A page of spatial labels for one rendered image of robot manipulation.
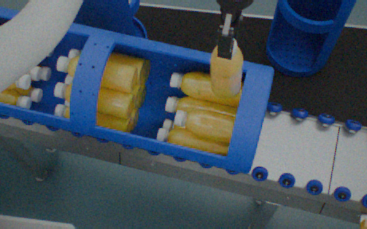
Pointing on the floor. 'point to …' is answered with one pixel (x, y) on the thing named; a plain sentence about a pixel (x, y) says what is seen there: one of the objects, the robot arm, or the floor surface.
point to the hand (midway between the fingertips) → (228, 39)
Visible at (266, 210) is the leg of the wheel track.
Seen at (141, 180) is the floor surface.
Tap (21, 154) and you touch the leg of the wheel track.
